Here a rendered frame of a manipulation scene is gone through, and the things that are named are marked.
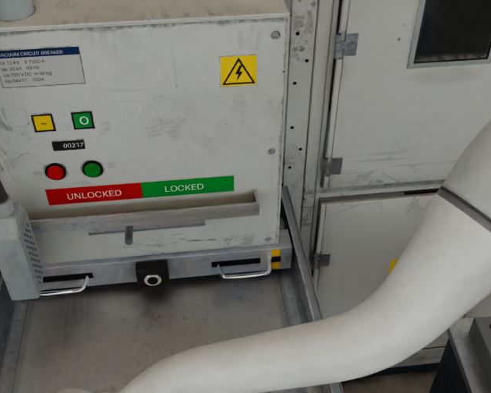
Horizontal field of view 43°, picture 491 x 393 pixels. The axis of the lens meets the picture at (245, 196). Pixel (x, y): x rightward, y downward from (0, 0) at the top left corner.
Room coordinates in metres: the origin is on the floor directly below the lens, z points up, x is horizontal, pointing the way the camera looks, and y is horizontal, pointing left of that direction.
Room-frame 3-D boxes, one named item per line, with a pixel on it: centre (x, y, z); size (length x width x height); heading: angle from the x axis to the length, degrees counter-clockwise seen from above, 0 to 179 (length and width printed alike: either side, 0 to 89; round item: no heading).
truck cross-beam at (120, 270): (0.83, 0.18, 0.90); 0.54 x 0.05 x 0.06; 97
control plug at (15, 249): (0.72, 0.38, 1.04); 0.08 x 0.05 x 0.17; 7
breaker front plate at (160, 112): (0.81, 0.18, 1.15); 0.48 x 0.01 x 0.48; 97
